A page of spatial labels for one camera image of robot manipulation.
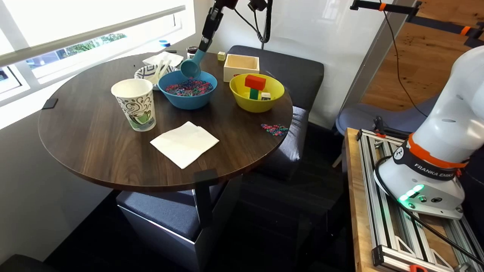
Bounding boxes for yellow bowl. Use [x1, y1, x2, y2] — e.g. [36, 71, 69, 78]
[230, 73, 285, 113]

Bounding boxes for patterned paper bowl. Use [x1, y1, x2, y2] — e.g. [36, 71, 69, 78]
[134, 64, 178, 91]

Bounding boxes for red wooden block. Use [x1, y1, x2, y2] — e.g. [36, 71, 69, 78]
[244, 74, 267, 91]

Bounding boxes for wooden box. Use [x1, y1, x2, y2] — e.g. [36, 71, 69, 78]
[223, 54, 261, 83]

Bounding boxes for blue bowl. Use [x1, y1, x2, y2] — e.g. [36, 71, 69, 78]
[157, 70, 218, 110]

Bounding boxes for white paper napkin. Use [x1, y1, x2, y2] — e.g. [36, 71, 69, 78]
[150, 121, 220, 169]
[143, 52, 184, 68]

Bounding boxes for white plastic spoon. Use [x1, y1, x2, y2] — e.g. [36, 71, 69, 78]
[150, 60, 171, 84]

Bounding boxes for window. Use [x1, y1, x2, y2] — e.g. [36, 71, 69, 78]
[0, 0, 196, 102]

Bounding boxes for dark grey ottoman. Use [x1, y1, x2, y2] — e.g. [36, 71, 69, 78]
[116, 176, 243, 271]

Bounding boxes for printed paper cup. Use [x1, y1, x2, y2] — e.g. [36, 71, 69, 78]
[111, 79, 157, 132]

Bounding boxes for heap of colourful beads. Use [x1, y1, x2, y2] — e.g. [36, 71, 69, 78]
[165, 77, 214, 97]

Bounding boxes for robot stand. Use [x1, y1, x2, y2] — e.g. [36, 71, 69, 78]
[345, 127, 484, 272]

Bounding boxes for grey chair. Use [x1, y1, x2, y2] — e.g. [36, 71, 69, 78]
[333, 94, 441, 168]

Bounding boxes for spilled colourful beads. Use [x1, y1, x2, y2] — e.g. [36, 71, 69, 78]
[261, 123, 289, 137]

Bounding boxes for thin black cable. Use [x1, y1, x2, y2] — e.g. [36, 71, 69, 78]
[379, 0, 428, 118]

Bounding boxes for dark grey sofa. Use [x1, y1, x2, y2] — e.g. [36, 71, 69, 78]
[226, 45, 325, 182]

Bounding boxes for black clamp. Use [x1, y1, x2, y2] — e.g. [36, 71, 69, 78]
[372, 116, 388, 138]

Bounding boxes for teal plastic scoop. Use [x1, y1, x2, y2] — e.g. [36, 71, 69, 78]
[180, 38, 207, 80]

